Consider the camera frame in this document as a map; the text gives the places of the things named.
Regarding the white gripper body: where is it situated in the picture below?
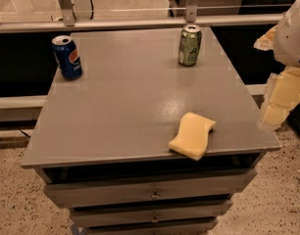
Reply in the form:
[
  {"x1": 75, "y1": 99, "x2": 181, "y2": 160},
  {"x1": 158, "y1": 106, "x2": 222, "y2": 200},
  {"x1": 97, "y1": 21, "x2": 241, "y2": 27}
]
[{"x1": 274, "y1": 0, "x2": 300, "y2": 68}]

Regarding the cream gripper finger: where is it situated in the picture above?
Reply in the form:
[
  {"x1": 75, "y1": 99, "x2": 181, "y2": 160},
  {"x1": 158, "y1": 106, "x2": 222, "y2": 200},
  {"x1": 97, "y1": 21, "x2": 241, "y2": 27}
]
[
  {"x1": 254, "y1": 26, "x2": 276, "y2": 51},
  {"x1": 259, "y1": 67, "x2": 300, "y2": 130}
]

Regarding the green soda can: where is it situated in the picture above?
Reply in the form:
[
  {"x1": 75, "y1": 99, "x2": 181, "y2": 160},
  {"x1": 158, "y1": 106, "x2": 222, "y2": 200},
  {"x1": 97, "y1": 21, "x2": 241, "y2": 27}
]
[{"x1": 178, "y1": 23, "x2": 202, "y2": 67}]

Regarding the blue Pepsi can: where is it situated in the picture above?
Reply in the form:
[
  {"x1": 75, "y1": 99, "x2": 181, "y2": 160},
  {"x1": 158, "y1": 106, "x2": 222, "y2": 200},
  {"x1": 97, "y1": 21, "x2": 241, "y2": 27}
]
[{"x1": 52, "y1": 35, "x2": 82, "y2": 79}]

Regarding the yellow sponge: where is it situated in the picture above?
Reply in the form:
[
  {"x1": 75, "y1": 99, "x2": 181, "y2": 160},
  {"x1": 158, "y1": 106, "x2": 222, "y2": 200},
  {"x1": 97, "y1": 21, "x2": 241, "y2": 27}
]
[{"x1": 169, "y1": 113, "x2": 217, "y2": 161}]

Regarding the top grey drawer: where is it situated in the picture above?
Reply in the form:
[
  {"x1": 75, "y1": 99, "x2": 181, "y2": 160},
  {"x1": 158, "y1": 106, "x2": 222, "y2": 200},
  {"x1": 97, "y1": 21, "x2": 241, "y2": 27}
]
[{"x1": 44, "y1": 168, "x2": 257, "y2": 208}]

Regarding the grey drawer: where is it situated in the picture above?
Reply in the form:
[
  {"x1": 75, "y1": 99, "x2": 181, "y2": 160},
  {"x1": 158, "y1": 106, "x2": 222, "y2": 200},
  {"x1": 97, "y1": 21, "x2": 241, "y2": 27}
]
[
  {"x1": 86, "y1": 218, "x2": 218, "y2": 235},
  {"x1": 44, "y1": 168, "x2": 257, "y2": 208},
  {"x1": 71, "y1": 200, "x2": 232, "y2": 227}
]

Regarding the middle grey drawer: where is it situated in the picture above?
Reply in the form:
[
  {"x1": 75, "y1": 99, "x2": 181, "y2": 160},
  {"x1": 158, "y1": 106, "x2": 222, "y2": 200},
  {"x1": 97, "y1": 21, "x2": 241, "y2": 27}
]
[{"x1": 71, "y1": 200, "x2": 232, "y2": 227}]

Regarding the bottom grey drawer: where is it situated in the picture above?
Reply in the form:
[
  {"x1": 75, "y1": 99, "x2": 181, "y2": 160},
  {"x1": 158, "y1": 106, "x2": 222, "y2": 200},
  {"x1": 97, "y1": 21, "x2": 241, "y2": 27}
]
[{"x1": 86, "y1": 218, "x2": 218, "y2": 235}]

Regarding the grey drawer cabinet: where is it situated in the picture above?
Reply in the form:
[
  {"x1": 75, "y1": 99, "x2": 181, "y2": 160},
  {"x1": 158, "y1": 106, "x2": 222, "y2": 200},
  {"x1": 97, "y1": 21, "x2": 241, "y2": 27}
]
[{"x1": 20, "y1": 26, "x2": 282, "y2": 235}]

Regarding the metal rail frame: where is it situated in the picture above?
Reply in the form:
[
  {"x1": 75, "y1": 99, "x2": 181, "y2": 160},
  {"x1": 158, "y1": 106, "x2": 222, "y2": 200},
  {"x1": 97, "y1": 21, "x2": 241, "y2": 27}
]
[{"x1": 0, "y1": 0, "x2": 281, "y2": 33}]

